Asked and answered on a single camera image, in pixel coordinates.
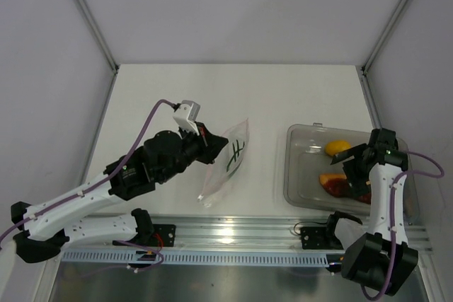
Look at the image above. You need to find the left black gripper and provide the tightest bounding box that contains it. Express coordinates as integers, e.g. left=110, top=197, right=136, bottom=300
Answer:
left=159, top=121, right=229, bottom=183

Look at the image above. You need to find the clear pink zip bag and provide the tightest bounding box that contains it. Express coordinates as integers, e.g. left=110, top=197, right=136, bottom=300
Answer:
left=197, top=119, right=250, bottom=208

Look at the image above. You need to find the green scallion toy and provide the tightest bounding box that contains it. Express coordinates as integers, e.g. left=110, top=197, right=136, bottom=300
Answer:
left=226, top=139, right=246, bottom=172

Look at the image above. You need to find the yellow lemon toy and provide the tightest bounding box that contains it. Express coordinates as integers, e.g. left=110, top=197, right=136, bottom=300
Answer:
left=324, top=140, right=352, bottom=157

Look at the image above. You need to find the red meat slice toy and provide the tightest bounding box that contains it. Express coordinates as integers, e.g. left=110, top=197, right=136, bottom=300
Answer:
left=319, top=173, right=372, bottom=204

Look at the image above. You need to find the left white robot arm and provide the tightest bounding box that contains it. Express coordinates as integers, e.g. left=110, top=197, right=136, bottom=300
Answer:
left=11, top=122, right=229, bottom=263

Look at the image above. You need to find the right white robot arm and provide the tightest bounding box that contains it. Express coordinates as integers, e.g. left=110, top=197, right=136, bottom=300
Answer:
left=323, top=128, right=418, bottom=301

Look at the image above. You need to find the clear plastic food container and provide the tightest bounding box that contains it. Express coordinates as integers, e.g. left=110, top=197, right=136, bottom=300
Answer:
left=282, top=123, right=420, bottom=221

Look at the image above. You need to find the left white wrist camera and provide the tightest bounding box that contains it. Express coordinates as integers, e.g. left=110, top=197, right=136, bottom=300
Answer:
left=173, top=100, right=200, bottom=135

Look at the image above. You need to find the right aluminium frame post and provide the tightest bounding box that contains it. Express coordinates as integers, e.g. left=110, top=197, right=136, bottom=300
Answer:
left=360, top=0, right=435, bottom=71

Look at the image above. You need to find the aluminium frame post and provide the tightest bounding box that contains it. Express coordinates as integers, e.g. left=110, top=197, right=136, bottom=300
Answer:
left=360, top=0, right=435, bottom=71
left=55, top=0, right=118, bottom=71

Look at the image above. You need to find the aluminium mounting rail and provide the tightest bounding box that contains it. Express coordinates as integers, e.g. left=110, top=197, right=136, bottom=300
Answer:
left=47, top=215, right=433, bottom=255

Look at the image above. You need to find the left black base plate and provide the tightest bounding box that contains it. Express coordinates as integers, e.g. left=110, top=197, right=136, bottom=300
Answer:
left=145, top=224, right=177, bottom=248

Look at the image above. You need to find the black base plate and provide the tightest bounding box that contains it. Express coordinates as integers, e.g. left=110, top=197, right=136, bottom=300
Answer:
left=145, top=224, right=177, bottom=248
left=293, top=222, right=343, bottom=250

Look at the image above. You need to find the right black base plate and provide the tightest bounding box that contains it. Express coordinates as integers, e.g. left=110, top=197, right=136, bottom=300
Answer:
left=293, top=222, right=343, bottom=250

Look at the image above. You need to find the white slotted cable duct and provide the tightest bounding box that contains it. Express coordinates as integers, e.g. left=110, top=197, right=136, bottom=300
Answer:
left=62, top=249, right=329, bottom=267

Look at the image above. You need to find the left aluminium frame post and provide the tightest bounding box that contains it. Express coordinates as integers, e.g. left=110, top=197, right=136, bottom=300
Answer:
left=55, top=0, right=118, bottom=71

